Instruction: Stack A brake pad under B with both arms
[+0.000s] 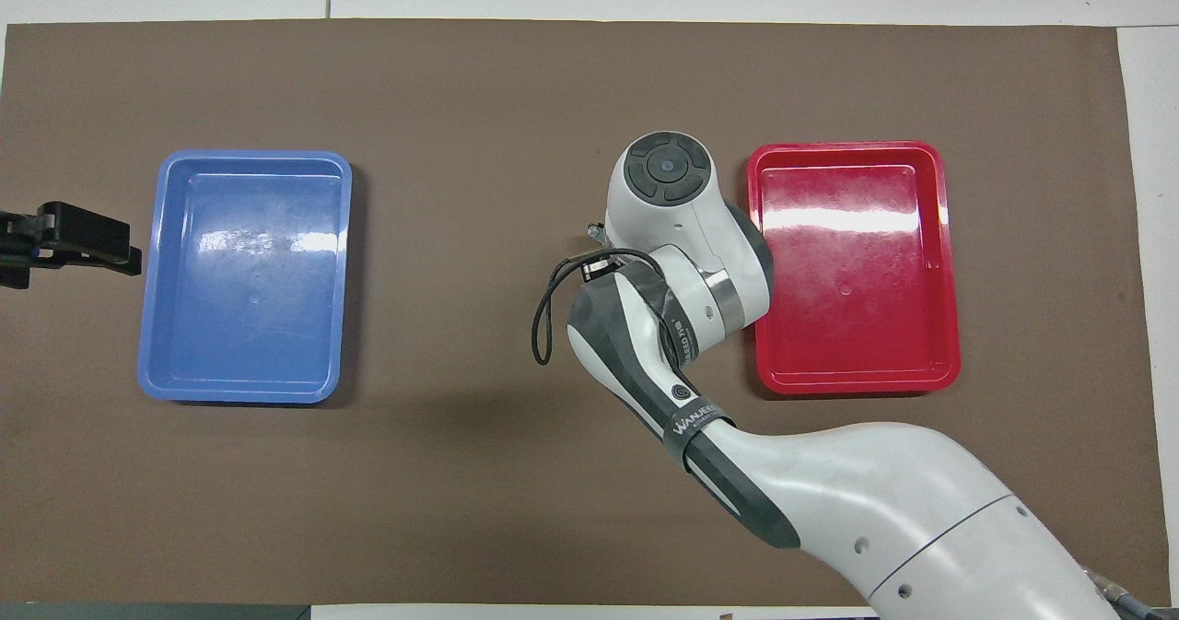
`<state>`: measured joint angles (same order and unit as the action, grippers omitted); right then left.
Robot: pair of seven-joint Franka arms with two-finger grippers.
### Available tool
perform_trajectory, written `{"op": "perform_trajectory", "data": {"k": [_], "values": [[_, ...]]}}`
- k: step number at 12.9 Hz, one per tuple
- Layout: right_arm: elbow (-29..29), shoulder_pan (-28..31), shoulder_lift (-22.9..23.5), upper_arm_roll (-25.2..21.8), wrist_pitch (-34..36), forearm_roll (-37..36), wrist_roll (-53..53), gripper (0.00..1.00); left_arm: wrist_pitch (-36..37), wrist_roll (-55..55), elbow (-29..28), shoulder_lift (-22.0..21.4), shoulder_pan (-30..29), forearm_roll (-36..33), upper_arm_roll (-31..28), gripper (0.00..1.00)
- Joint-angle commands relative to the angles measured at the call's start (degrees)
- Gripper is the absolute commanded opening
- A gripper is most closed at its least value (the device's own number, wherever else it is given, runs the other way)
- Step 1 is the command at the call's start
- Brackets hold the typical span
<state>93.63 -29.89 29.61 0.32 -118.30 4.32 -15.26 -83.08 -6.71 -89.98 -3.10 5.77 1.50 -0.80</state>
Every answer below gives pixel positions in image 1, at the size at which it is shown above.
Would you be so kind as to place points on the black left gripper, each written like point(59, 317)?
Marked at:
point(78, 231)

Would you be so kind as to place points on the red plastic tray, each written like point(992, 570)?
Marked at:
point(852, 307)

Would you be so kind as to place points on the curved grey brake shoe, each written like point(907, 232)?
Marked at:
point(596, 230)

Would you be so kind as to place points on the blue plastic tray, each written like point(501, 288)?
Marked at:
point(249, 325)

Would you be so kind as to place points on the brown table mat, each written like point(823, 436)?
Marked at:
point(461, 473)

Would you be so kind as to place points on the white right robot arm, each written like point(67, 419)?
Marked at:
point(875, 500)

